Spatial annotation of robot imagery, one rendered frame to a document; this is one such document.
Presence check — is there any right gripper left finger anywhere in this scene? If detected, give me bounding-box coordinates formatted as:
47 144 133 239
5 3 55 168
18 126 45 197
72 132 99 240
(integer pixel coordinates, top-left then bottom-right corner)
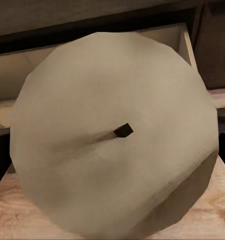
0 134 12 181

